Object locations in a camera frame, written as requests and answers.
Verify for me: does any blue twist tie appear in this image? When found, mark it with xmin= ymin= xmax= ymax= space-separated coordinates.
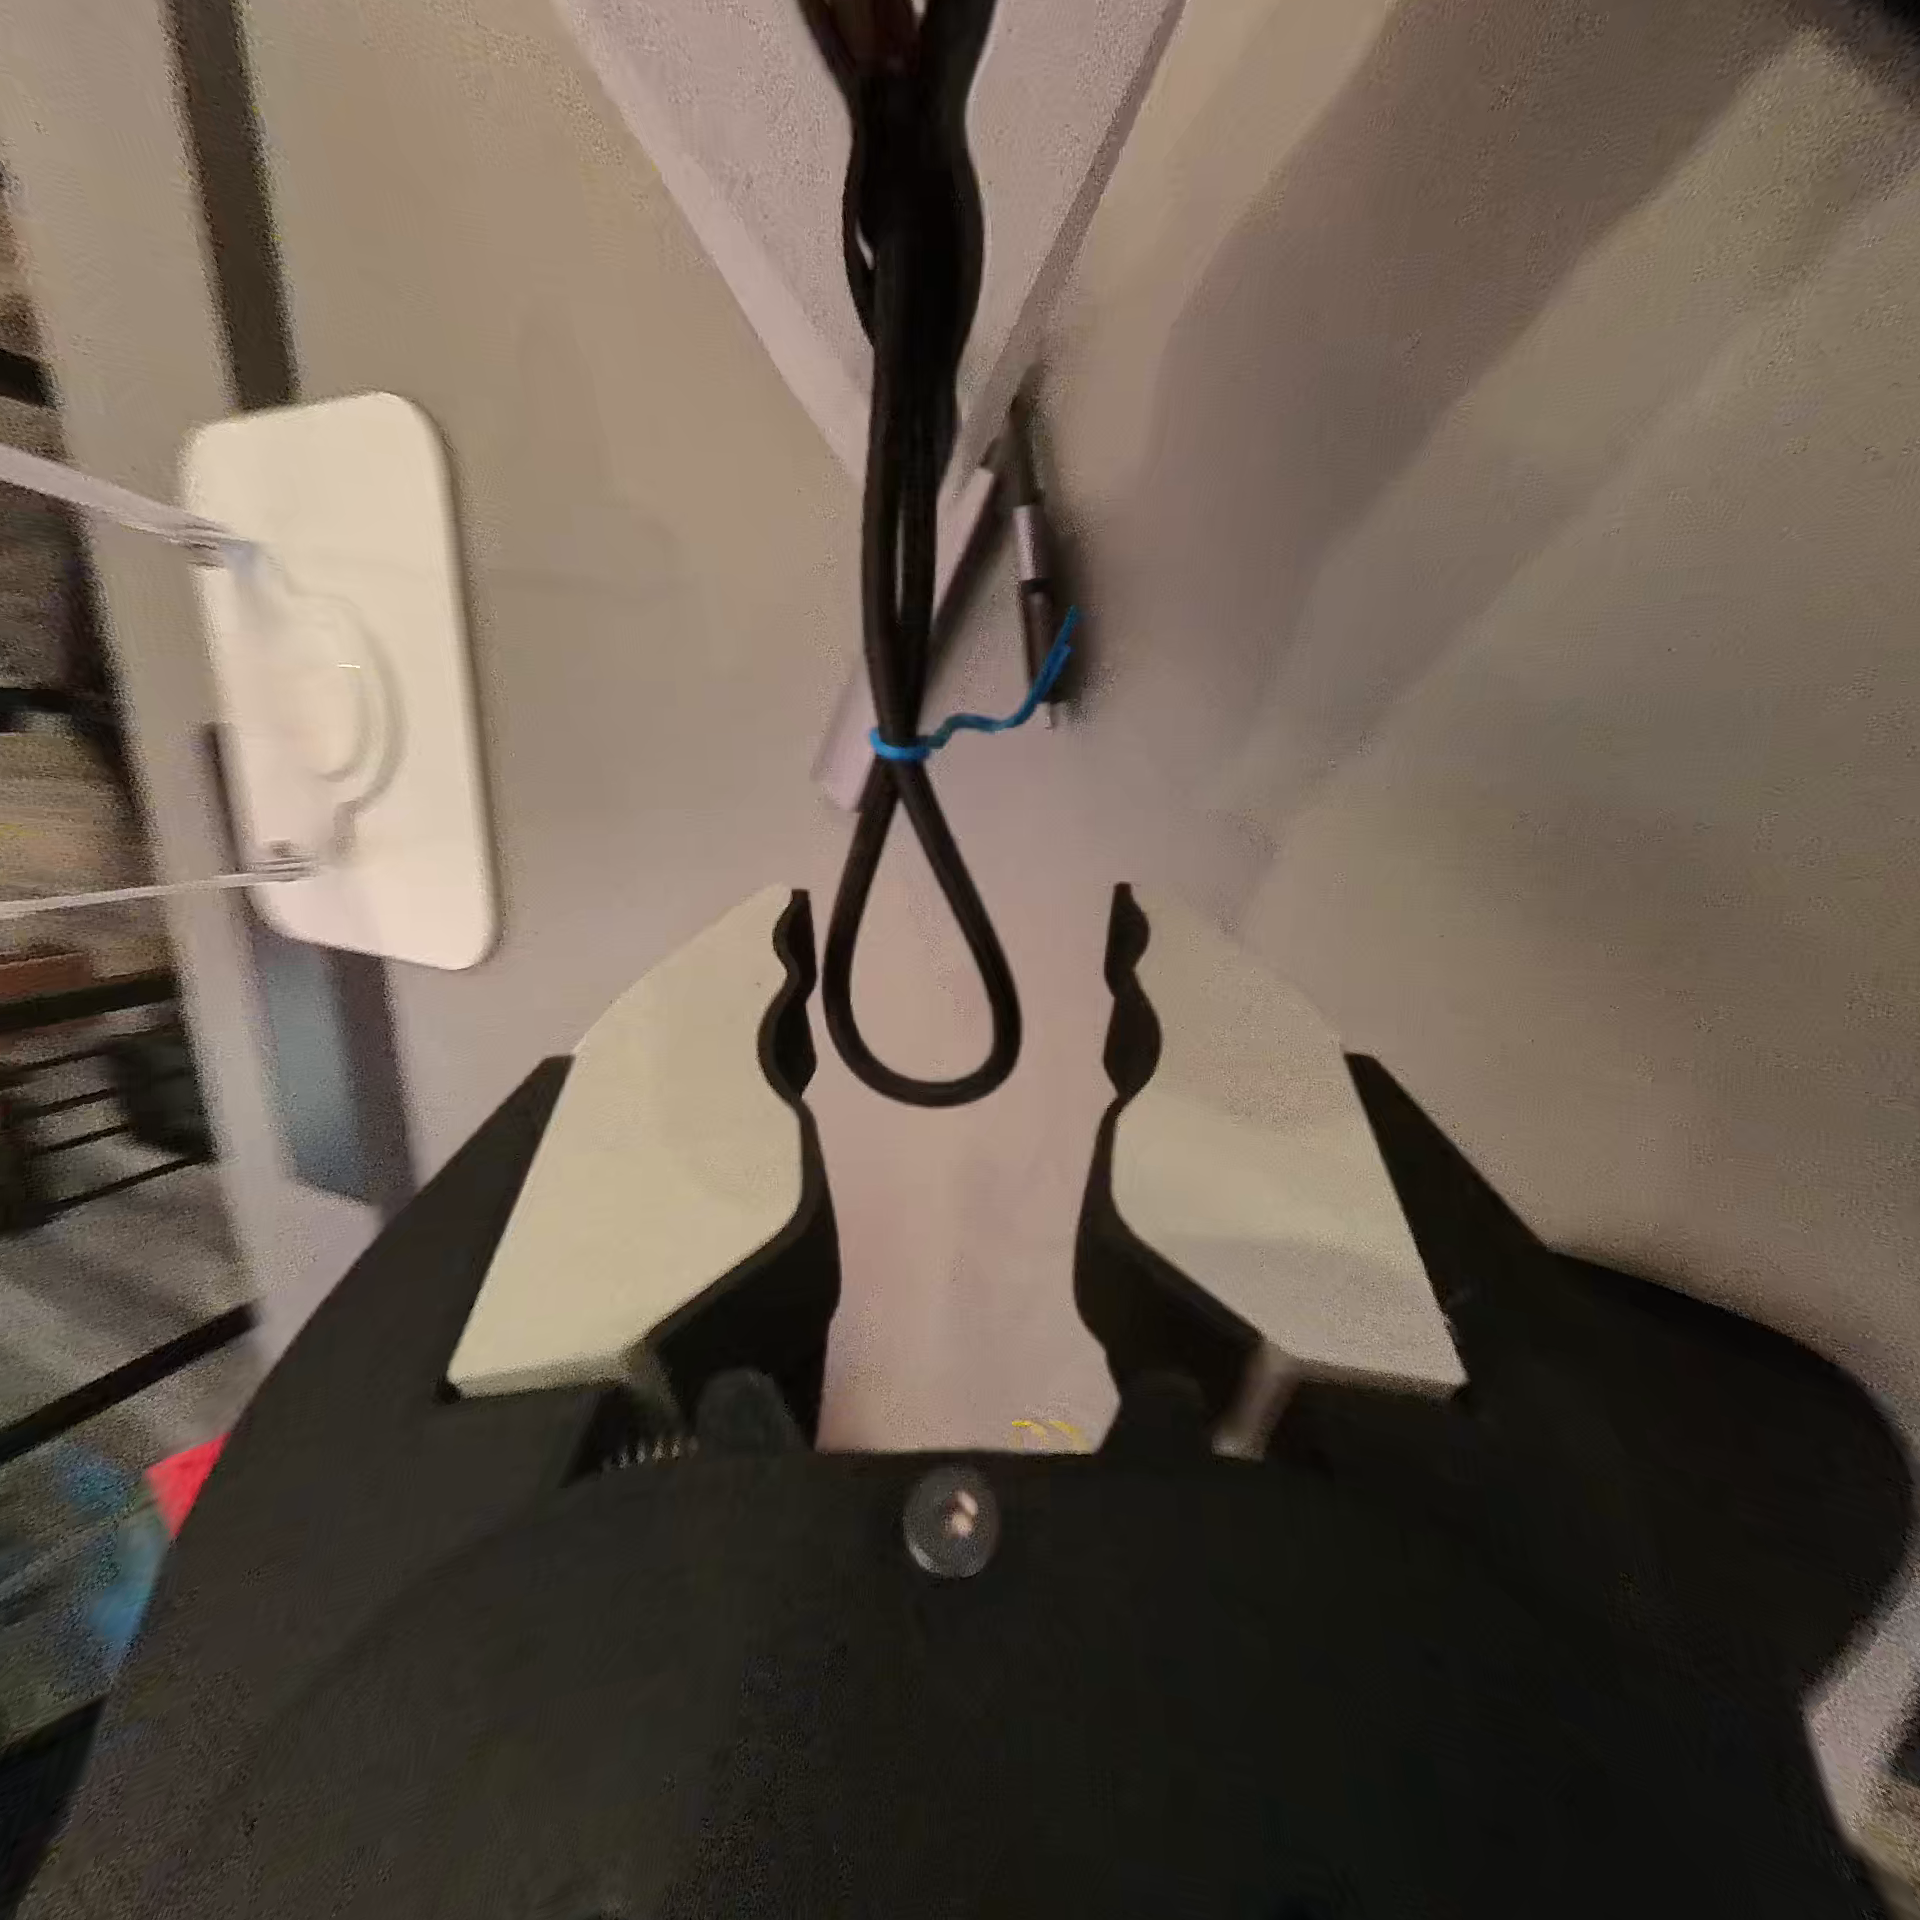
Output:
xmin=871 ymin=602 xmax=1080 ymax=760

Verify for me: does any black cable with gold plugs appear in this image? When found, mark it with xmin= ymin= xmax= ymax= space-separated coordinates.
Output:
xmin=801 ymin=0 xmax=1023 ymax=1109

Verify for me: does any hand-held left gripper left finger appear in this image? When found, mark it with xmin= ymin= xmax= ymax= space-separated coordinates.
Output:
xmin=444 ymin=883 xmax=845 ymax=1448

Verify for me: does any red storage bin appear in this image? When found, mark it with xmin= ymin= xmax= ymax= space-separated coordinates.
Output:
xmin=142 ymin=1430 xmax=232 ymax=1537

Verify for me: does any grey usb hub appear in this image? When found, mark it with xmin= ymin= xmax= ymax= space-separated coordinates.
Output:
xmin=814 ymin=449 xmax=1009 ymax=810

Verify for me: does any white adjustable stand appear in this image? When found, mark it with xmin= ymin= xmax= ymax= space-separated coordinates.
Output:
xmin=0 ymin=393 xmax=500 ymax=973

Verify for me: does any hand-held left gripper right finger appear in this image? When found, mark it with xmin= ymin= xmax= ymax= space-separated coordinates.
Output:
xmin=1071 ymin=881 xmax=1471 ymax=1455

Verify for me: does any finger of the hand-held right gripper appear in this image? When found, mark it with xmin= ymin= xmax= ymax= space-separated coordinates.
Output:
xmin=557 ymin=0 xmax=880 ymax=479
xmin=950 ymin=0 xmax=1190 ymax=454

